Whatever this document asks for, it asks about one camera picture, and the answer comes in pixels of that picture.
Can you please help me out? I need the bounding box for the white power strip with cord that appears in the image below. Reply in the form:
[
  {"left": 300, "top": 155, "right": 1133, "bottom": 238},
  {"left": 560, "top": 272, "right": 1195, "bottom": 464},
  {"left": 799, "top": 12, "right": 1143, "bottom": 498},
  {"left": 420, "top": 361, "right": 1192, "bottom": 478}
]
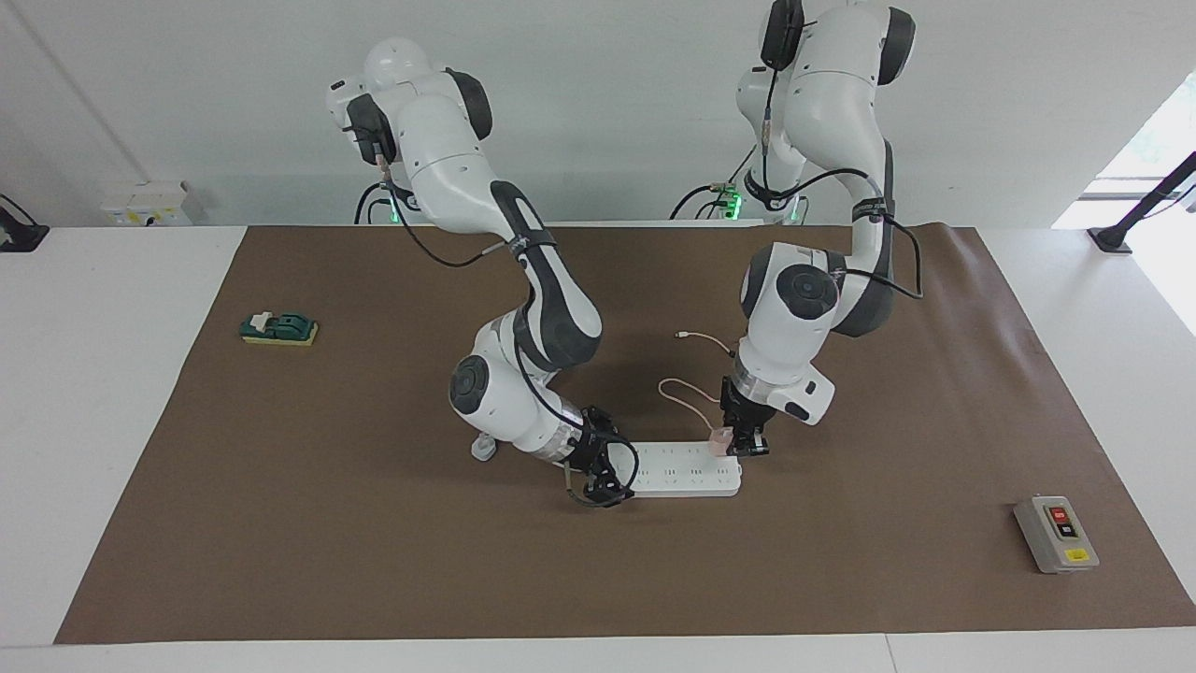
[{"left": 470, "top": 432, "right": 744, "bottom": 498}]

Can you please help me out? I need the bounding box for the pink charging cable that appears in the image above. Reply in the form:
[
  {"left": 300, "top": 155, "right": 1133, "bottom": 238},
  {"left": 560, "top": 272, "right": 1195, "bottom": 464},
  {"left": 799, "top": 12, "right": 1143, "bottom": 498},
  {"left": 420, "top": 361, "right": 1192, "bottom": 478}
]
[{"left": 659, "top": 331, "right": 739, "bottom": 440}]

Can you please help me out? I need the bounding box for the brown table mat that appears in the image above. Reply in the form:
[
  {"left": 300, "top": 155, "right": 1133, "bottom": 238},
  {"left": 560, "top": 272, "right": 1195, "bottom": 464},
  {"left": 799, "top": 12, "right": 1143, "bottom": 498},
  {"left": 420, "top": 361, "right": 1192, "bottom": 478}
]
[{"left": 54, "top": 224, "right": 1196, "bottom": 644}]

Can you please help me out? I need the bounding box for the grey push button box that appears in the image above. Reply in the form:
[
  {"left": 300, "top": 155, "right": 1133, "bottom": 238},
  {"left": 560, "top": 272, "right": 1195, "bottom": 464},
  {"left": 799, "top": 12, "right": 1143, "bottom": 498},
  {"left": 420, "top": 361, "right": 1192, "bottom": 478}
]
[{"left": 1013, "top": 495, "right": 1101, "bottom": 575}]

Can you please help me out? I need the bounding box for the black slanted stand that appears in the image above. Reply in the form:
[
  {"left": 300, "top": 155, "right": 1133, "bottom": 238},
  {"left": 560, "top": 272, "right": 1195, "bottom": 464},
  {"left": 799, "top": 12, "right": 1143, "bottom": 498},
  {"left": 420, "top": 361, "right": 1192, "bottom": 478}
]
[{"left": 1089, "top": 151, "right": 1196, "bottom": 254}]

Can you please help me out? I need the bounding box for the black table clamp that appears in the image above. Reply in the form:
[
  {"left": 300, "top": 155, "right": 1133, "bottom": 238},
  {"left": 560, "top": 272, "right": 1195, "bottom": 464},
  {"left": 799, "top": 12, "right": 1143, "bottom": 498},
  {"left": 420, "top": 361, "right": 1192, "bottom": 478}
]
[{"left": 0, "top": 193, "right": 50, "bottom": 253}]

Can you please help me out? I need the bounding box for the black left base cable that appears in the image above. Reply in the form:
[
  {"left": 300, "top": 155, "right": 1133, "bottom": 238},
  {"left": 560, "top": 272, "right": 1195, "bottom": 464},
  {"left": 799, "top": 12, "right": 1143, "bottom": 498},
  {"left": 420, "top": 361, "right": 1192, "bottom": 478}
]
[{"left": 669, "top": 145, "right": 760, "bottom": 222}]

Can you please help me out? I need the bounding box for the black base cable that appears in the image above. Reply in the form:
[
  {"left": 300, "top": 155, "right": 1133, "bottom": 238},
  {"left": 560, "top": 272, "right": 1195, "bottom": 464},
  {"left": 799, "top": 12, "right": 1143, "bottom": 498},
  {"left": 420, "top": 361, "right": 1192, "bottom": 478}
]
[
  {"left": 354, "top": 180, "right": 405, "bottom": 225},
  {"left": 669, "top": 145, "right": 760, "bottom": 222}
]

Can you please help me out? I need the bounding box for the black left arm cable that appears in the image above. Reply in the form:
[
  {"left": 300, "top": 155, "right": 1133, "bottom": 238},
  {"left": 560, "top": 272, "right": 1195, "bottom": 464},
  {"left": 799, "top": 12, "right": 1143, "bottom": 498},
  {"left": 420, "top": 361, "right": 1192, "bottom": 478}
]
[{"left": 759, "top": 56, "right": 926, "bottom": 300}]

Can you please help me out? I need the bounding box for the green knife switch yellow base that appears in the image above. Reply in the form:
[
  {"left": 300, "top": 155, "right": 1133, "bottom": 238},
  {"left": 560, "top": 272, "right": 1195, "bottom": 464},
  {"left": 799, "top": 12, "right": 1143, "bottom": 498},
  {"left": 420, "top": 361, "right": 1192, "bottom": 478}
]
[{"left": 240, "top": 311, "right": 320, "bottom": 348}]

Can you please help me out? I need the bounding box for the black right base cable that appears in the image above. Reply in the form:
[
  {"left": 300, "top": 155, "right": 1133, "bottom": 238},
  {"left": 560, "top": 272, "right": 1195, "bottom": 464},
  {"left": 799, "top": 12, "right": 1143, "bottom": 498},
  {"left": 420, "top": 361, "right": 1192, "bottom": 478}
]
[{"left": 354, "top": 180, "right": 405, "bottom": 225}]

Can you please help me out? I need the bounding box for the white wall socket box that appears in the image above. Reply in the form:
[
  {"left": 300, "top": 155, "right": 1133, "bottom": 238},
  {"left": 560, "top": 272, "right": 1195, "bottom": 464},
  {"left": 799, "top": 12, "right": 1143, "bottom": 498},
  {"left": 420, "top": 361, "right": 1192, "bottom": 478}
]
[{"left": 101, "top": 181, "right": 192, "bottom": 227}]

